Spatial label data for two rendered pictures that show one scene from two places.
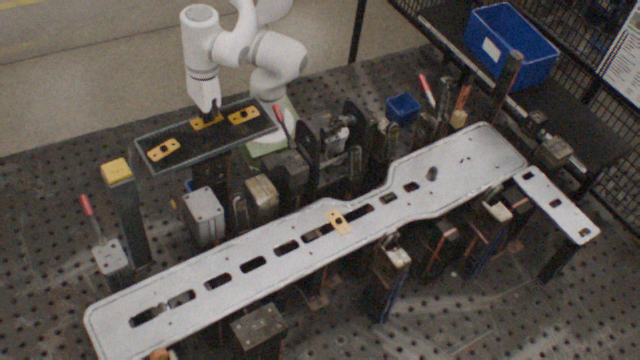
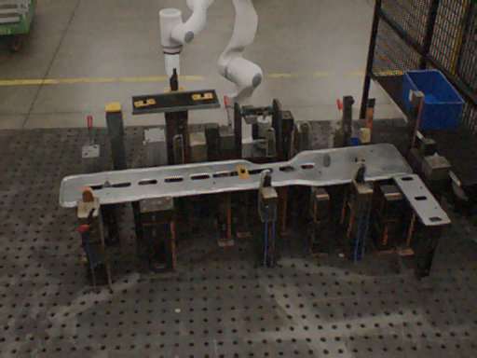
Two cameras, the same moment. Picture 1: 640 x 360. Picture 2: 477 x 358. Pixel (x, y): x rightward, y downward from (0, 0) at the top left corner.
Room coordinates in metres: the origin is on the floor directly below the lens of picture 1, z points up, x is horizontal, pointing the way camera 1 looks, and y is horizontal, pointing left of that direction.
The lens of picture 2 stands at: (-0.73, -0.96, 2.38)
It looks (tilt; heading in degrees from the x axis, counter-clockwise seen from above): 33 degrees down; 31
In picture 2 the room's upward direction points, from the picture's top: 1 degrees counter-clockwise
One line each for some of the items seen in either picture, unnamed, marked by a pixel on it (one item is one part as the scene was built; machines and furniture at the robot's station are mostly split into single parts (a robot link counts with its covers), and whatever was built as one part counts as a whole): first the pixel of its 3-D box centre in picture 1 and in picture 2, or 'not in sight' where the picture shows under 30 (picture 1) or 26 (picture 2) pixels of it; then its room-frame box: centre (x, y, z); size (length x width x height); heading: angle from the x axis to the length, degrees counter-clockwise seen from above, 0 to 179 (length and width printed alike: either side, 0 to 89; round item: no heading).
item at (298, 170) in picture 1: (290, 199); (226, 167); (1.08, 0.07, 0.89); 0.13 x 0.11 x 0.38; 39
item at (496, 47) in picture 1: (508, 46); (429, 98); (1.73, -0.61, 1.10); 0.30 x 0.17 x 0.13; 33
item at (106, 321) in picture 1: (334, 228); (238, 174); (0.92, -0.07, 1.00); 1.38 x 0.22 x 0.02; 129
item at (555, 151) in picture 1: (536, 181); (429, 198); (1.31, -0.74, 0.88); 0.08 x 0.08 x 0.36; 39
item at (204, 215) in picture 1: (207, 244); (157, 175); (0.87, 0.28, 0.90); 0.13 x 0.10 x 0.41; 39
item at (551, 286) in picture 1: (561, 257); (427, 250); (1.04, -0.80, 0.84); 0.11 x 0.06 x 0.29; 39
